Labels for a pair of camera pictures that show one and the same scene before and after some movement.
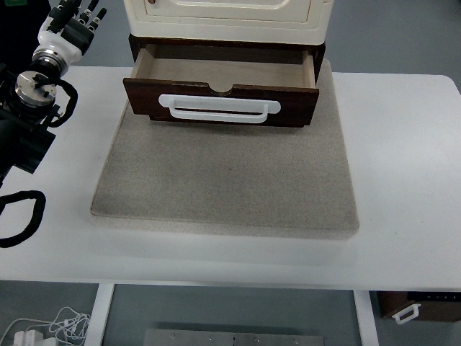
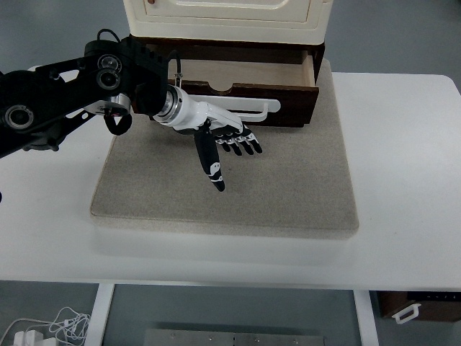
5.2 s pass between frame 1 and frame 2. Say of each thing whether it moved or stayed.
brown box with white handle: stayed
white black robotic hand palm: moved
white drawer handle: stayed
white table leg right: stayed
